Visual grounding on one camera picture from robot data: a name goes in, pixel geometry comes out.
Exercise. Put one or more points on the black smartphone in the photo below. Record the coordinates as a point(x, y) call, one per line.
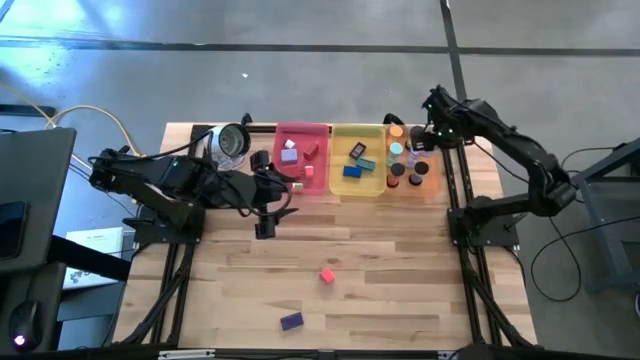
point(12, 230)

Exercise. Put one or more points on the blue rectangular box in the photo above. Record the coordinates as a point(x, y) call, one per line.
point(352, 171)

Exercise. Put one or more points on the orange translucent plastic bin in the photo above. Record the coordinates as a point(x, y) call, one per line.
point(435, 187)

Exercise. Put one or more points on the white round desk lamp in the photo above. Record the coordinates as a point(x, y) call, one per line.
point(232, 140)

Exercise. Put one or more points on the silver mount bracket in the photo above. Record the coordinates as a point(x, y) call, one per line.
point(186, 354)
point(442, 356)

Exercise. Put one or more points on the dark grey desk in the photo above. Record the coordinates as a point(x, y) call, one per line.
point(40, 175)

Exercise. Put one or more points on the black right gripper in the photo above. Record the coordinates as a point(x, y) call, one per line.
point(442, 120)

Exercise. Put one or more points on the purple rectangular box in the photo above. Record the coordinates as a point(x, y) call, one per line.
point(291, 321)

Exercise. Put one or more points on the white paper booklet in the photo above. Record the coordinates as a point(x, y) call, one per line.
point(95, 242)

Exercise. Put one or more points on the person's shoe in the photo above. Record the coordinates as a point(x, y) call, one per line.
point(638, 306)

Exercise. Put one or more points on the dark red USB charger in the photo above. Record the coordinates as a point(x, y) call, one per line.
point(311, 150)

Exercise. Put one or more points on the orange hourglass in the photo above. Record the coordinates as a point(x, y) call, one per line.
point(396, 131)

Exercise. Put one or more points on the pink dual USB charger cube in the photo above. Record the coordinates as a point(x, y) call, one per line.
point(327, 276)

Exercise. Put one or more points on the small white plug adapter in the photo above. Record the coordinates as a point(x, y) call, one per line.
point(289, 144)

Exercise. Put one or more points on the yellow translucent plastic bin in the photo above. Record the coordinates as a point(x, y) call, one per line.
point(370, 187)

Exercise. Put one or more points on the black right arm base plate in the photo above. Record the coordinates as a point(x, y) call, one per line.
point(500, 235)

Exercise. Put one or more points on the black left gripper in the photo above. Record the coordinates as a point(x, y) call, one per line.
point(265, 192)

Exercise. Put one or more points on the pink charger cube with prongs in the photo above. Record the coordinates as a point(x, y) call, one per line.
point(309, 171)

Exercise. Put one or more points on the black computer mouse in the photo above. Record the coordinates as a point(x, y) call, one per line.
point(25, 322)

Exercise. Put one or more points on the small navy digital timer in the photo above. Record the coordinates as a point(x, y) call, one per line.
point(357, 150)

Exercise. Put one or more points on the lavender blue wall charger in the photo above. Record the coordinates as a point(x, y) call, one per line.
point(289, 156)

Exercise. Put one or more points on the black capped blue hourglass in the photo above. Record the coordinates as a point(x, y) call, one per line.
point(421, 167)

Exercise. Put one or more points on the flat black bar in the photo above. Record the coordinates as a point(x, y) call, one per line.
point(25, 110)

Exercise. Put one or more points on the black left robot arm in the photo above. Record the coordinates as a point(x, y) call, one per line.
point(165, 175)

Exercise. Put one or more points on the black capped red hourglass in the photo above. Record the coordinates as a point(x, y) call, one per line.
point(397, 169)

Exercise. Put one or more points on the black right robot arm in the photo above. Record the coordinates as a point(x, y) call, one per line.
point(520, 145)

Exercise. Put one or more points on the pink translucent plastic bin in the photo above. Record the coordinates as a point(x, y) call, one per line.
point(317, 187)

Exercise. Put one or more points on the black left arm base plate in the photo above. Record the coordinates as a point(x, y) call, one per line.
point(150, 235)

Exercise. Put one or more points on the grey metal cart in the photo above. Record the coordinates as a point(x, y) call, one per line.
point(615, 210)

